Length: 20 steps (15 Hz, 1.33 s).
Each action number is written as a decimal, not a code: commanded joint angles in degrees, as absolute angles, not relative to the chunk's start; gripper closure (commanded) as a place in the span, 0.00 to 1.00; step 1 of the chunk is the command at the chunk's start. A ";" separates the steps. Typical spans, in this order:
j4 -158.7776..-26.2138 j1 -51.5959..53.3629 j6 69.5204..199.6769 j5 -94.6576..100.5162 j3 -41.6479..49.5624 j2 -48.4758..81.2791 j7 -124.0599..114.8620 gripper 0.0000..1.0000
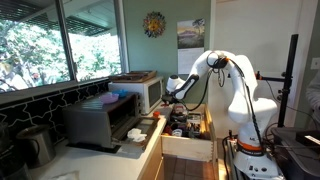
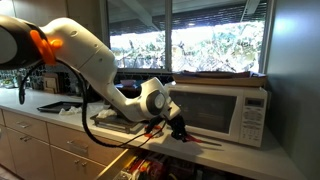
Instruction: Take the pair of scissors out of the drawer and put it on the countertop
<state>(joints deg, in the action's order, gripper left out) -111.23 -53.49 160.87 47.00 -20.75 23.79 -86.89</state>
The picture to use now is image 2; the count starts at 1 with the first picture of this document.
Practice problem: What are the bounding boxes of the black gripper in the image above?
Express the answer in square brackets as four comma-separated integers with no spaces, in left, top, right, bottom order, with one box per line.
[166,113,190,143]

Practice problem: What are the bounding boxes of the red handled scissors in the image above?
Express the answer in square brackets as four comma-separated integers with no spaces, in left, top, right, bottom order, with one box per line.
[181,133,223,148]

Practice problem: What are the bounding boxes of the open wooden drawer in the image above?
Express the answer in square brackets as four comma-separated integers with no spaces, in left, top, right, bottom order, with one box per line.
[94,148,254,180]

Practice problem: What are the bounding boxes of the wide beige drawer front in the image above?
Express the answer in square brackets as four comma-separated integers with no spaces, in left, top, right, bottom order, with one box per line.
[46,122,128,167]

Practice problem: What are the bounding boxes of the narrow beige drawer front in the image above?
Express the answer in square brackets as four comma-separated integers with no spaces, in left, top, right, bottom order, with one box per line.
[2,109,50,144]

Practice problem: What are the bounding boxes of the white microwave oven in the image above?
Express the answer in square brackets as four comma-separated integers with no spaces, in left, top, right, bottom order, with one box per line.
[164,81,269,149]

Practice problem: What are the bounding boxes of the blue bowl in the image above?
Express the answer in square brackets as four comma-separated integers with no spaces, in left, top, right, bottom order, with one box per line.
[133,80,147,89]

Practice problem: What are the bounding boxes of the black toaster oven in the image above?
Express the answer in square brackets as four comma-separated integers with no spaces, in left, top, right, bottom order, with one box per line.
[89,79,168,134]

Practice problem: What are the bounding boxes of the flat wooden tray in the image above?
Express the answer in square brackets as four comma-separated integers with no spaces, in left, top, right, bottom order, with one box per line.
[172,70,268,88]

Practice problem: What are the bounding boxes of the pink bowl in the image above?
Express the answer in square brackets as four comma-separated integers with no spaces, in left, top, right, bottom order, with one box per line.
[119,79,137,87]

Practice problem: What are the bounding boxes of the crumpled white paper towel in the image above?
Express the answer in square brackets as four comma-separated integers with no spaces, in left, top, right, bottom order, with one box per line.
[96,108,118,120]

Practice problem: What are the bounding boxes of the large kitchen window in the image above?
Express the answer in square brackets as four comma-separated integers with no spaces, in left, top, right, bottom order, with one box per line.
[106,0,269,74]

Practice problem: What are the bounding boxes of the crumpled clear plastic wrap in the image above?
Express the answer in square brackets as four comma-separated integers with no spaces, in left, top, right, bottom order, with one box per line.
[58,103,101,116]

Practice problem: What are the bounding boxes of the beige lower cabinet door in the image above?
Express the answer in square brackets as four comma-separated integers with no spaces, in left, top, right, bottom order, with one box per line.
[5,128,56,180]
[49,145,106,180]

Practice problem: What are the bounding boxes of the black baking tray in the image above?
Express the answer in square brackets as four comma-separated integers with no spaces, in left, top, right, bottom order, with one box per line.
[37,100,84,114]

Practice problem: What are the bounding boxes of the wooden cutting board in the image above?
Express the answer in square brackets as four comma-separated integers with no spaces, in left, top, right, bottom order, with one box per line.
[42,73,61,94]

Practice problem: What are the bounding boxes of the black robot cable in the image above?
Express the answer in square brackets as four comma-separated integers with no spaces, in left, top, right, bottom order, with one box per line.
[18,59,168,149]

